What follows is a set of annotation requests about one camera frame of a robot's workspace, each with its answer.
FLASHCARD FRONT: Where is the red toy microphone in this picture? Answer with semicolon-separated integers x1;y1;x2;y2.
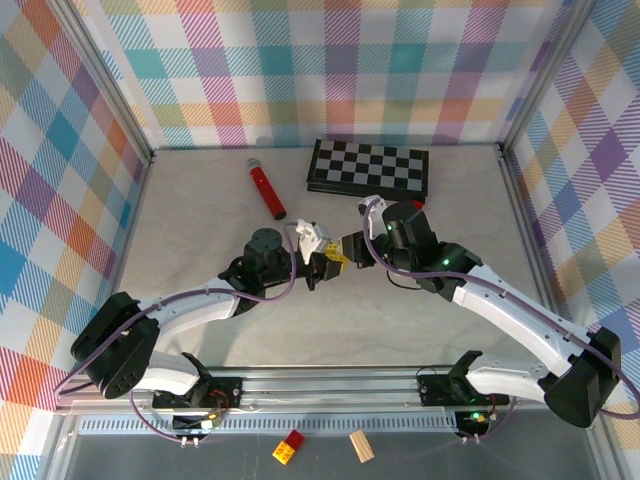
244;157;289;221

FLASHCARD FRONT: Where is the folded black chess board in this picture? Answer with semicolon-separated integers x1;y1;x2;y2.
305;138;429;204

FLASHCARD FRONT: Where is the small black connector box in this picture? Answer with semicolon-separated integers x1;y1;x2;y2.
457;409;492;436
171;412;224;435

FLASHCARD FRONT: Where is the wooden block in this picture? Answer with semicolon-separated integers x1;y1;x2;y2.
348;429;376;464

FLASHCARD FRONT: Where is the yellow toy brick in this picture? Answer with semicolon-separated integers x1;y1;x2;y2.
271;439;297;466

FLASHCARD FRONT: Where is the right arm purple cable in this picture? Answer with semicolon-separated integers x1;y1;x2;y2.
362;197;640;416

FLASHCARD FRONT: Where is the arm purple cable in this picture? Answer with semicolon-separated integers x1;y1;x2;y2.
52;222;301;444
362;197;640;416

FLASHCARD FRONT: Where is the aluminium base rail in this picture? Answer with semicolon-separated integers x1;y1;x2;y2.
55;366;609;416

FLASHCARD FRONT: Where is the aluminium table side rail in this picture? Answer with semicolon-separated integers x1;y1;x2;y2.
89;149;157;374
496;143;574;369

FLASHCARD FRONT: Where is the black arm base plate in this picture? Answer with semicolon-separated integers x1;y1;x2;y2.
416;369;512;407
151;377;245;410

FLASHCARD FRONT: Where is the slotted metal cable duct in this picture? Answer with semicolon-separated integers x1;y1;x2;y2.
77;417;464;436

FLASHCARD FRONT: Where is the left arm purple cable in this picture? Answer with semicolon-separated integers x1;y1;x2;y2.
52;222;301;444

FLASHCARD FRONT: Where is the aluminium frame post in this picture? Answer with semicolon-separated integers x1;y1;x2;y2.
497;0;601;156
49;0;156;166

